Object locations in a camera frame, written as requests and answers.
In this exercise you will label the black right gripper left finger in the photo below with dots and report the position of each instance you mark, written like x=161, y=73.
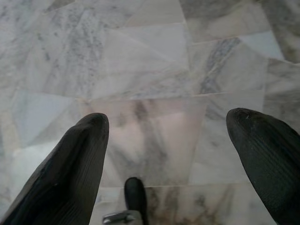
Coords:
x=58, y=182

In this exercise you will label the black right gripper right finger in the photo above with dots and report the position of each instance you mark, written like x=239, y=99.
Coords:
x=269, y=164

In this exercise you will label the black robot right foot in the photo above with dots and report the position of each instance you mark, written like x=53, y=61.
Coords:
x=136, y=194

